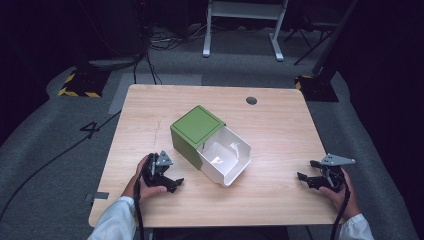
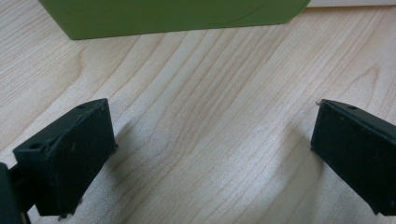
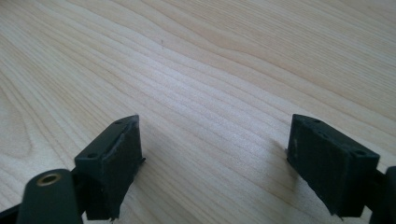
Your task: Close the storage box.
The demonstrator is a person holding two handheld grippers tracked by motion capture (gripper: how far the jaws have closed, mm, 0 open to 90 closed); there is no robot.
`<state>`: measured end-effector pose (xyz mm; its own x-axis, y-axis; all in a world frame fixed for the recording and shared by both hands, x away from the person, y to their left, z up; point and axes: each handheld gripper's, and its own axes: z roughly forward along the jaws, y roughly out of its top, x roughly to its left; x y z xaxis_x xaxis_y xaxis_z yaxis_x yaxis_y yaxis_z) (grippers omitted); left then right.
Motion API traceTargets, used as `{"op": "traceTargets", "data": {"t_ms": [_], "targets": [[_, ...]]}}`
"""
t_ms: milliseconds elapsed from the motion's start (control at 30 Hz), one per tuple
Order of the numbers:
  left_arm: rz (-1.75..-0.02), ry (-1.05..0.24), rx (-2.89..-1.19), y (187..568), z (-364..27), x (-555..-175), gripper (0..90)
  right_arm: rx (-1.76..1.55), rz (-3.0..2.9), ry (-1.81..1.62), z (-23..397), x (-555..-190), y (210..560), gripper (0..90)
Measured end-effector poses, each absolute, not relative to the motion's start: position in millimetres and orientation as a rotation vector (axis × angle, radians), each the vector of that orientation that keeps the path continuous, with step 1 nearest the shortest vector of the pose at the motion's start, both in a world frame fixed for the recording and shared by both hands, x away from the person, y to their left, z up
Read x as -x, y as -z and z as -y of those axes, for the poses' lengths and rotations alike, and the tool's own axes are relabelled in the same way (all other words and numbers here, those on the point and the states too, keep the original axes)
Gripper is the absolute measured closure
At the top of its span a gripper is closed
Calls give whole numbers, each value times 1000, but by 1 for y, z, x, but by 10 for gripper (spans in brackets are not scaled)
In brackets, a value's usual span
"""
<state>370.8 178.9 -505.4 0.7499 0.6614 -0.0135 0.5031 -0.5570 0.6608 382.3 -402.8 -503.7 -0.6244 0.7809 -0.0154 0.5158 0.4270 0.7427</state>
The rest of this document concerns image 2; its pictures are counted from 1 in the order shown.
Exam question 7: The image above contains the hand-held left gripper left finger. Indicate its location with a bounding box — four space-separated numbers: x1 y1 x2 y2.
12 98 119 219

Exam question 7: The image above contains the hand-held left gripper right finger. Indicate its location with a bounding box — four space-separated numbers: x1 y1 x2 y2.
310 98 396 217

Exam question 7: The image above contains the green box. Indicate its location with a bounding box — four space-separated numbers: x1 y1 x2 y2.
38 0 312 41

